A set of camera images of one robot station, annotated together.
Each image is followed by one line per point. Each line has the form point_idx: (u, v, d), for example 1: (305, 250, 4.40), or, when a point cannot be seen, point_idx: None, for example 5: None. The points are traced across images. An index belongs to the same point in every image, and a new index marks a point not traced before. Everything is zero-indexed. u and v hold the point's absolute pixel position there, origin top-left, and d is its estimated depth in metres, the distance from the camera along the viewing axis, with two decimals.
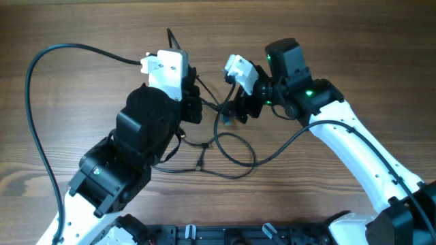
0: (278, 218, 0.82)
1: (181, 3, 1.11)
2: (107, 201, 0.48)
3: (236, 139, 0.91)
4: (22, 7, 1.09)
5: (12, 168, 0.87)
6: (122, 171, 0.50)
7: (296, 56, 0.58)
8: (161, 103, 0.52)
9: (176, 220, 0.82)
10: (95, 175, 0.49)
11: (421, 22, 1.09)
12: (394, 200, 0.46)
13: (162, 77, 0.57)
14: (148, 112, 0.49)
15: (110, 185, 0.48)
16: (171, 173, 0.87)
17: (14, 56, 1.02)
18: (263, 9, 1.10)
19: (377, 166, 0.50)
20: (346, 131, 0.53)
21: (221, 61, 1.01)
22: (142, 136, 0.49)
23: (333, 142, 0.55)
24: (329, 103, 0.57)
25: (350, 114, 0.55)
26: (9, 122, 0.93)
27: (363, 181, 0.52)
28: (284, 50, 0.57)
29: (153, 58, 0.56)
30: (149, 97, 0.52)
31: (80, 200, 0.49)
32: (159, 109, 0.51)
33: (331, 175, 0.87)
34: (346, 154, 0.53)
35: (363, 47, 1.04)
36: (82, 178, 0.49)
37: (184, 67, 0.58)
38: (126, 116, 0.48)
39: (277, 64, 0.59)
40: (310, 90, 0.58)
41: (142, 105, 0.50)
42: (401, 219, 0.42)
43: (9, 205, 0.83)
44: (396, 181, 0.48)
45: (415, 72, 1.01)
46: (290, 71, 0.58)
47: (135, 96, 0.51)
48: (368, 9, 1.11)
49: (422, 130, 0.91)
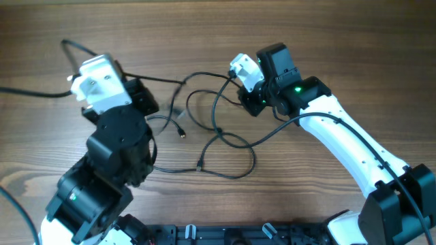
0: (278, 218, 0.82)
1: (180, 3, 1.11)
2: (85, 226, 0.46)
3: (236, 139, 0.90)
4: (22, 7, 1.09)
5: (12, 168, 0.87)
6: (99, 194, 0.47)
7: (285, 56, 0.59)
8: (134, 124, 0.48)
9: (176, 220, 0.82)
10: (72, 199, 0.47)
11: (421, 22, 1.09)
12: (382, 184, 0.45)
13: (101, 93, 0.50)
14: (119, 137, 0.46)
15: (86, 208, 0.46)
16: (171, 173, 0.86)
17: (14, 56, 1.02)
18: (263, 9, 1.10)
19: (364, 152, 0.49)
20: (333, 122, 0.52)
21: (221, 62, 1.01)
22: (114, 162, 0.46)
23: (322, 135, 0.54)
24: (317, 98, 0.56)
25: (337, 107, 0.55)
26: (9, 122, 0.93)
27: (352, 171, 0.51)
28: (272, 52, 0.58)
29: (81, 80, 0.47)
30: (121, 120, 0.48)
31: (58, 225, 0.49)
32: (131, 133, 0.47)
33: (331, 175, 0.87)
34: (334, 145, 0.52)
35: (363, 47, 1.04)
36: (58, 203, 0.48)
37: (116, 69, 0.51)
38: (96, 142, 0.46)
39: (266, 67, 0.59)
40: (300, 86, 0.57)
41: (113, 128, 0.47)
42: (387, 201, 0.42)
43: (9, 205, 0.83)
44: (382, 165, 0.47)
45: (415, 72, 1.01)
46: (280, 71, 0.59)
47: (105, 119, 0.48)
48: (368, 8, 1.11)
49: (422, 131, 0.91)
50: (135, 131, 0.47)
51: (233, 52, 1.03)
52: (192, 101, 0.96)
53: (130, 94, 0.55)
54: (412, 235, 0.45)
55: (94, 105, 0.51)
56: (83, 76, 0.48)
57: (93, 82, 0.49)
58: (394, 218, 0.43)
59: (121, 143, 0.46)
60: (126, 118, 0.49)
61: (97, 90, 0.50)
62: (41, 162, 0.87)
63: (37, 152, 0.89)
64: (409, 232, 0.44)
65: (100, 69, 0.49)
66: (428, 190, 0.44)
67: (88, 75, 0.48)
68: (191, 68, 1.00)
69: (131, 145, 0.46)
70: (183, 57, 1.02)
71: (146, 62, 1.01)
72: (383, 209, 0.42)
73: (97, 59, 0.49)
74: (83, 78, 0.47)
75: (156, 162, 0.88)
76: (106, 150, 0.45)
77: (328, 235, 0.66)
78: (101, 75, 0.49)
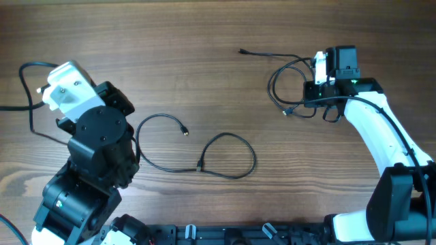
0: (279, 218, 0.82)
1: (180, 3, 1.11)
2: (75, 231, 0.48)
3: (236, 139, 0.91)
4: (22, 7, 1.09)
5: (12, 168, 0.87)
6: (86, 197, 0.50)
7: (352, 54, 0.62)
8: (114, 123, 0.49)
9: (176, 220, 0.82)
10: (59, 206, 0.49)
11: (421, 22, 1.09)
12: (400, 166, 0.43)
13: (73, 100, 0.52)
14: (100, 137, 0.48)
15: (75, 214, 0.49)
16: (171, 172, 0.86)
17: (14, 56, 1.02)
18: (263, 9, 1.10)
19: (394, 139, 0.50)
20: (375, 111, 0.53)
21: (221, 62, 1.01)
22: (97, 161, 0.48)
23: (357, 118, 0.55)
24: (368, 92, 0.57)
25: (383, 103, 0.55)
26: (9, 122, 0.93)
27: (376, 155, 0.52)
28: (340, 47, 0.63)
29: (50, 90, 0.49)
30: (100, 120, 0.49)
31: (47, 234, 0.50)
32: (112, 132, 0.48)
33: (331, 175, 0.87)
34: (367, 130, 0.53)
35: (363, 47, 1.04)
36: (45, 211, 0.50)
37: (84, 73, 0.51)
38: (77, 143, 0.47)
39: (332, 60, 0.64)
40: (356, 79, 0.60)
41: (92, 130, 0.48)
42: (403, 181, 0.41)
43: (9, 206, 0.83)
44: (407, 152, 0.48)
45: (415, 72, 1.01)
46: (342, 66, 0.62)
47: (84, 121, 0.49)
48: (368, 8, 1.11)
49: (421, 131, 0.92)
50: (116, 131, 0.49)
51: (233, 53, 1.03)
52: (193, 100, 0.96)
53: (102, 97, 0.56)
54: (417, 230, 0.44)
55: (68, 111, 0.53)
56: (53, 87, 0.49)
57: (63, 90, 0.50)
58: (402, 203, 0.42)
59: (103, 142, 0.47)
60: (104, 118, 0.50)
61: (69, 97, 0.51)
62: (41, 162, 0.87)
63: (37, 152, 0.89)
64: (412, 229, 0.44)
65: (67, 78, 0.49)
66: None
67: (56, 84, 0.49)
68: (191, 68, 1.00)
69: (112, 143, 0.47)
70: (187, 57, 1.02)
71: (146, 62, 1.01)
72: (393, 188, 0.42)
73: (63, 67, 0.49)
74: (52, 88, 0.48)
75: (156, 162, 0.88)
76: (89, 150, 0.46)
77: (327, 228, 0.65)
78: (69, 83, 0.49)
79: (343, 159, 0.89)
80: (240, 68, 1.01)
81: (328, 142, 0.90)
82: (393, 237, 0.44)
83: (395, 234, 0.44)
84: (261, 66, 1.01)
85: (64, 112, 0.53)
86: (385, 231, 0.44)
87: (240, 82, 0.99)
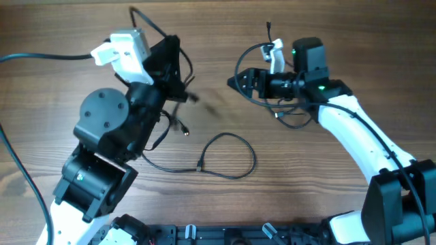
0: (278, 218, 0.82)
1: (180, 3, 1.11)
2: (94, 205, 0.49)
3: (236, 139, 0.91)
4: (22, 7, 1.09)
5: (11, 167, 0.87)
6: (105, 173, 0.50)
7: (319, 54, 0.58)
8: (116, 106, 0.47)
9: (176, 220, 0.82)
10: (79, 180, 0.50)
11: (421, 22, 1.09)
12: (385, 171, 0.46)
13: (121, 63, 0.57)
14: (105, 122, 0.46)
15: (95, 188, 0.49)
16: (172, 172, 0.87)
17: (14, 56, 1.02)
18: (263, 9, 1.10)
19: (372, 143, 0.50)
20: (349, 116, 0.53)
21: (221, 62, 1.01)
22: (103, 146, 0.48)
23: (333, 124, 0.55)
24: (338, 96, 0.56)
25: (355, 105, 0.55)
26: (9, 122, 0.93)
27: (359, 160, 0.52)
28: (308, 47, 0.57)
29: (104, 49, 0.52)
30: (102, 105, 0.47)
31: (67, 207, 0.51)
32: (115, 116, 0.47)
33: (331, 175, 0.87)
34: (346, 137, 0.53)
35: (363, 47, 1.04)
36: (65, 185, 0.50)
37: (139, 47, 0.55)
38: (82, 131, 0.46)
39: (300, 60, 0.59)
40: (323, 85, 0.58)
41: (97, 116, 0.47)
42: (390, 187, 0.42)
43: (9, 205, 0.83)
44: (388, 155, 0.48)
45: (415, 72, 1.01)
46: (310, 67, 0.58)
47: (87, 106, 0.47)
48: (368, 9, 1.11)
49: (421, 130, 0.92)
50: (118, 114, 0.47)
51: (233, 52, 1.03)
52: (193, 100, 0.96)
53: (156, 77, 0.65)
54: (414, 229, 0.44)
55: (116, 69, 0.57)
56: (108, 47, 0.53)
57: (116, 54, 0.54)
58: (395, 205, 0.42)
59: (107, 128, 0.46)
60: (107, 101, 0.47)
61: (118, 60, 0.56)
62: (41, 162, 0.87)
63: (37, 152, 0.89)
64: (409, 230, 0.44)
65: (122, 45, 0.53)
66: (432, 186, 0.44)
67: (114, 45, 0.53)
68: (191, 68, 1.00)
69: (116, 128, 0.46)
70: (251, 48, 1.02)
71: None
72: (383, 194, 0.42)
73: (125, 34, 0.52)
74: (106, 48, 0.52)
75: (156, 162, 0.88)
76: (95, 137, 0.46)
77: (327, 232, 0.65)
78: (122, 50, 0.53)
79: (343, 158, 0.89)
80: (240, 67, 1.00)
81: (328, 142, 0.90)
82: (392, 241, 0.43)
83: (393, 238, 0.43)
84: (261, 66, 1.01)
85: (114, 68, 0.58)
86: (384, 237, 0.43)
87: None
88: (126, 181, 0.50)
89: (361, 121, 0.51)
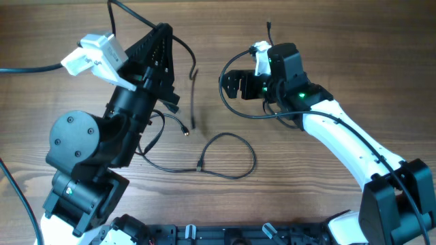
0: (278, 218, 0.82)
1: (180, 3, 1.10)
2: (84, 218, 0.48)
3: (236, 139, 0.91)
4: (22, 7, 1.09)
5: (11, 167, 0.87)
6: (95, 186, 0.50)
7: (297, 60, 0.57)
8: (86, 133, 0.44)
9: (176, 220, 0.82)
10: (69, 193, 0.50)
11: (421, 22, 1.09)
12: (378, 177, 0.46)
13: (98, 70, 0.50)
14: (75, 152, 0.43)
15: (85, 201, 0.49)
16: (172, 172, 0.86)
17: (14, 56, 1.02)
18: (263, 9, 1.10)
19: (361, 148, 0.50)
20: (334, 122, 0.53)
21: (221, 62, 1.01)
22: (82, 173, 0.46)
23: (318, 131, 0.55)
24: (319, 102, 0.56)
25: (338, 110, 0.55)
26: (9, 122, 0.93)
27: (350, 167, 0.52)
28: (285, 55, 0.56)
29: (73, 58, 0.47)
30: (72, 131, 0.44)
31: (56, 222, 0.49)
32: (85, 143, 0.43)
33: (332, 175, 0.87)
34: (336, 145, 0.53)
35: (363, 47, 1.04)
36: (55, 199, 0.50)
37: (111, 54, 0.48)
38: (53, 161, 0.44)
39: (279, 69, 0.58)
40: (304, 92, 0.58)
41: (67, 144, 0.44)
42: (384, 193, 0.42)
43: (9, 205, 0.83)
44: (378, 159, 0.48)
45: (415, 72, 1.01)
46: (289, 76, 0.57)
47: (57, 132, 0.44)
48: (368, 9, 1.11)
49: (421, 131, 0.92)
50: (90, 141, 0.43)
51: (233, 52, 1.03)
52: (193, 101, 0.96)
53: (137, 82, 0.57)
54: (412, 230, 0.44)
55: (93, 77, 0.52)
56: (77, 56, 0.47)
57: (88, 61, 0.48)
58: (391, 208, 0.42)
59: (77, 159, 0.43)
60: (76, 126, 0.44)
61: (94, 68, 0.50)
62: (41, 162, 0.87)
63: (37, 152, 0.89)
64: (407, 231, 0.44)
65: (91, 52, 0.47)
66: (425, 186, 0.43)
67: (84, 52, 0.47)
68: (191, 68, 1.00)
69: (86, 159, 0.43)
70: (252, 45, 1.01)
71: None
72: (379, 203, 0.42)
73: (91, 41, 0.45)
74: (75, 57, 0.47)
75: (156, 162, 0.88)
76: (69, 167, 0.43)
77: (328, 235, 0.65)
78: (93, 58, 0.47)
79: None
80: (240, 67, 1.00)
81: None
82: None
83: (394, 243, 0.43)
84: None
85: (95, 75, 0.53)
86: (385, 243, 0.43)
87: None
88: (114, 194, 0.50)
89: (347, 126, 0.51)
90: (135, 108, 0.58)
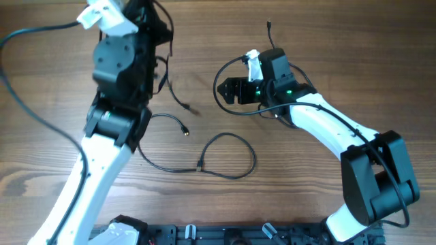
0: (278, 218, 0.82)
1: (180, 3, 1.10)
2: (124, 133, 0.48)
3: (236, 139, 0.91)
4: (22, 7, 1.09)
5: (12, 168, 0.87)
6: (127, 108, 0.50)
7: (284, 62, 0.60)
8: (124, 47, 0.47)
9: (176, 220, 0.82)
10: (106, 117, 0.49)
11: (421, 21, 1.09)
12: (353, 147, 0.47)
13: (107, 22, 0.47)
14: (118, 63, 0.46)
15: (119, 128, 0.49)
16: (172, 172, 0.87)
17: (14, 56, 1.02)
18: (263, 9, 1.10)
19: (339, 127, 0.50)
20: (315, 109, 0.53)
21: (221, 62, 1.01)
22: (121, 88, 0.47)
23: (303, 121, 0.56)
24: (304, 95, 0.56)
25: (319, 99, 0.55)
26: (9, 122, 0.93)
27: (332, 148, 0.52)
28: (272, 56, 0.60)
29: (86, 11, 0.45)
30: (112, 50, 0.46)
31: (98, 140, 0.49)
32: (125, 56, 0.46)
33: (331, 175, 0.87)
34: (318, 130, 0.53)
35: (363, 47, 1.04)
36: (93, 120, 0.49)
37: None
38: (99, 76, 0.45)
39: (268, 69, 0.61)
40: (291, 90, 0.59)
41: (110, 59, 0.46)
42: (360, 160, 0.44)
43: (9, 205, 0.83)
44: (354, 133, 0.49)
45: (415, 72, 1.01)
46: (277, 75, 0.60)
47: (98, 52, 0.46)
48: (368, 8, 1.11)
49: (421, 130, 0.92)
50: (127, 54, 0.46)
51: (233, 53, 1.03)
52: (193, 101, 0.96)
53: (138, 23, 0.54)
54: (394, 203, 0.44)
55: (105, 37, 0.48)
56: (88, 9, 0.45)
57: (97, 13, 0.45)
58: (366, 177, 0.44)
59: (120, 68, 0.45)
60: (114, 45, 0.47)
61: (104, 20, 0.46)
62: (41, 162, 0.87)
63: (37, 152, 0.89)
64: (388, 205, 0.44)
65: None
66: (400, 155, 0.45)
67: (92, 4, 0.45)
68: (191, 68, 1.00)
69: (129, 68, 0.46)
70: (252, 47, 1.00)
71: None
72: (353, 168, 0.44)
73: None
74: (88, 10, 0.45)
75: (156, 162, 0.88)
76: (110, 77, 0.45)
77: (327, 235, 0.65)
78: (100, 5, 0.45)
79: None
80: (240, 67, 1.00)
81: None
82: (376, 217, 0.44)
83: (375, 213, 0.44)
84: None
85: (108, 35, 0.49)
86: (367, 214, 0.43)
87: None
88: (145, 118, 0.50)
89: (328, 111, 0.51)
90: (142, 44, 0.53)
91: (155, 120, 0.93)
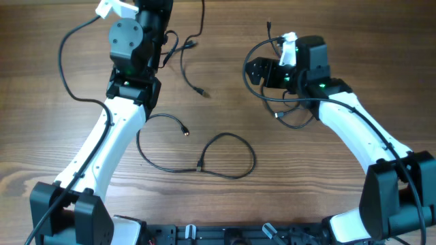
0: (278, 218, 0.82)
1: (180, 3, 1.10)
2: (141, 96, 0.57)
3: (236, 139, 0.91)
4: (22, 7, 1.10)
5: (11, 168, 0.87)
6: (138, 79, 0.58)
7: (323, 52, 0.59)
8: (134, 28, 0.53)
9: (176, 220, 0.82)
10: (127, 85, 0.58)
11: (420, 22, 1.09)
12: (382, 160, 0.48)
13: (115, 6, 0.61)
14: (131, 43, 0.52)
15: (135, 94, 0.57)
16: (172, 172, 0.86)
17: (14, 56, 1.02)
18: (262, 9, 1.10)
19: (371, 136, 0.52)
20: (348, 111, 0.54)
21: (221, 62, 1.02)
22: (135, 64, 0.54)
23: (332, 119, 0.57)
24: (338, 94, 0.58)
25: (355, 102, 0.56)
26: (9, 122, 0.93)
27: (358, 154, 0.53)
28: (311, 45, 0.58)
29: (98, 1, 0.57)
30: (124, 32, 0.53)
31: (118, 101, 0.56)
32: (135, 36, 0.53)
33: (331, 175, 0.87)
34: (347, 133, 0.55)
35: (363, 47, 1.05)
36: (114, 87, 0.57)
37: None
38: (117, 55, 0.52)
39: (303, 58, 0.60)
40: (324, 84, 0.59)
41: (123, 39, 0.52)
42: (387, 176, 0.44)
43: (9, 205, 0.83)
44: (385, 147, 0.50)
45: (415, 72, 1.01)
46: (312, 66, 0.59)
47: (113, 35, 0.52)
48: (368, 8, 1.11)
49: (421, 130, 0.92)
50: (137, 33, 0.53)
51: (233, 53, 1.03)
52: (193, 101, 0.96)
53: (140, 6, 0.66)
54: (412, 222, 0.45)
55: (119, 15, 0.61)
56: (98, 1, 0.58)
57: None
58: (392, 194, 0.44)
59: (133, 47, 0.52)
60: (126, 28, 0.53)
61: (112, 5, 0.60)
62: (41, 162, 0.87)
63: (37, 152, 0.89)
64: (406, 224, 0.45)
65: None
66: (429, 176, 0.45)
67: None
68: (191, 68, 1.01)
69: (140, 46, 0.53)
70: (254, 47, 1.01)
71: None
72: (379, 184, 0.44)
73: None
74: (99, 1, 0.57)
75: (157, 162, 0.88)
76: (125, 55, 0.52)
77: (327, 231, 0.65)
78: None
79: (343, 159, 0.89)
80: (239, 67, 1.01)
81: (328, 142, 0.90)
82: (390, 233, 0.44)
83: (390, 230, 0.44)
84: None
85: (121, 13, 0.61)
86: (381, 229, 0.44)
87: (240, 82, 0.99)
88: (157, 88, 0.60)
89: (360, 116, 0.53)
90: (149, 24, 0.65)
91: (155, 120, 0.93)
